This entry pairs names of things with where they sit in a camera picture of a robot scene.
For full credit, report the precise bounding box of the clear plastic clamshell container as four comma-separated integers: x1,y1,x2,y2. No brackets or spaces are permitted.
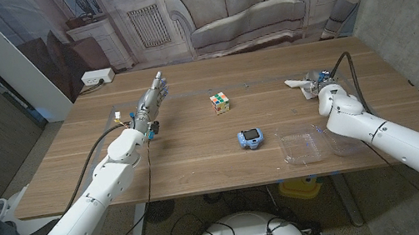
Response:
277,115,368,169

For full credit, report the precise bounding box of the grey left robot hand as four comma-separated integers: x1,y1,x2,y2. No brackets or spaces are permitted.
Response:
125,70,176,135

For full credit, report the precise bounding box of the black power strip cable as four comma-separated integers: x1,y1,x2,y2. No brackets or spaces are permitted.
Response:
77,78,107,97

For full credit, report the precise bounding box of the yellow object under table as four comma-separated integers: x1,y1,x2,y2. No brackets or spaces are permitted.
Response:
277,174,325,204

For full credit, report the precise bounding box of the grey table leg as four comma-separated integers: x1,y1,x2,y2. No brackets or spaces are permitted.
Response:
330,169,366,231
122,202,152,235

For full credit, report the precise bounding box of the white paper towel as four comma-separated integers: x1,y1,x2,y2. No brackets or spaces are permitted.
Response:
282,74,320,104

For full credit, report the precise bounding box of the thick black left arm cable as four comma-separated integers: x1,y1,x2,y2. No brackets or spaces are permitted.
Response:
52,121,142,214

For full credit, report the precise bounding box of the blue toy camera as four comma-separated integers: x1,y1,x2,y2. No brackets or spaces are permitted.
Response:
235,126,267,153

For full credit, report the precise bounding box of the black round floor object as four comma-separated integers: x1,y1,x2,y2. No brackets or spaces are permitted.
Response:
142,198,178,225

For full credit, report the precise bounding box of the printed living room backdrop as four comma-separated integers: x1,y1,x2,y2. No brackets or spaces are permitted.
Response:
0,0,407,114

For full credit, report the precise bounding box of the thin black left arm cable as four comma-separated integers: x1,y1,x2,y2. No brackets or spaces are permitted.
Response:
38,137,166,235

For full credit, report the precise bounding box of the white power strip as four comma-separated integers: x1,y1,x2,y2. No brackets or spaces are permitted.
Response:
79,67,117,88

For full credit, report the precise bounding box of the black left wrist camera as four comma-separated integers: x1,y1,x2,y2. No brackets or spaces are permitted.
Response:
146,119,163,141

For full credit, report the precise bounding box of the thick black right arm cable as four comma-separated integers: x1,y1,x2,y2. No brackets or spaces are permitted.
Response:
326,48,373,120

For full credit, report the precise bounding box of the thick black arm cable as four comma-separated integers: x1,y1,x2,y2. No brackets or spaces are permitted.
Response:
326,48,373,120
52,121,142,214

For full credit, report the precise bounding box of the multicolour puzzle cube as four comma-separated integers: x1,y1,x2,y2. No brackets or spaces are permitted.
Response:
208,90,232,117

